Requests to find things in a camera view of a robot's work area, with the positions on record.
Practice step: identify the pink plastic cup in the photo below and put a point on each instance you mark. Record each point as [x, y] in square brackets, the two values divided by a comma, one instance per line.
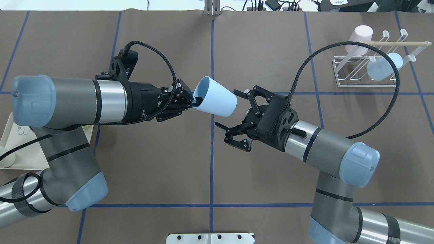
[360, 33]

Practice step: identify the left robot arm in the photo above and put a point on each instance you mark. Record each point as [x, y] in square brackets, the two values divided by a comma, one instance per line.
[56, 109]

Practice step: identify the aluminium frame post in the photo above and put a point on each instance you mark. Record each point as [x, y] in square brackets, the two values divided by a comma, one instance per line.
[212, 7]

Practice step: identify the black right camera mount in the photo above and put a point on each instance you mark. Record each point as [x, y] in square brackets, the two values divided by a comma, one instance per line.
[275, 124]

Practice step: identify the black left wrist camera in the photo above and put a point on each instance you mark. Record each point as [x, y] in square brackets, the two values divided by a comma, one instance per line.
[122, 66]

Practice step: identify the light blue cup front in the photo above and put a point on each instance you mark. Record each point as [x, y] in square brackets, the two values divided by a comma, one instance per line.
[217, 99]

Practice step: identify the light blue cup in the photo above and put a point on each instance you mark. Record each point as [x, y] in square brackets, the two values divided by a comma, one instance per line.
[217, 99]
[380, 69]

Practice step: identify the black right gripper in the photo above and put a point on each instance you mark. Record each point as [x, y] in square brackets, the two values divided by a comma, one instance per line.
[256, 133]

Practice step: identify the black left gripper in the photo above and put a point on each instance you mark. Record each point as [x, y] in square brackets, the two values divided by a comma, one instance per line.
[144, 101]

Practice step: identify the metal mounting plate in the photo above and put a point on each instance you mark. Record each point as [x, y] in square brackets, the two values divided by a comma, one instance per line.
[210, 238]

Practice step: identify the white wire cup rack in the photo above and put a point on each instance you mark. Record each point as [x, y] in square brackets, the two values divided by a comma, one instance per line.
[351, 71]

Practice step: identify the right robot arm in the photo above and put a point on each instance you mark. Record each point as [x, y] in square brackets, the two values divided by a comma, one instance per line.
[344, 166]

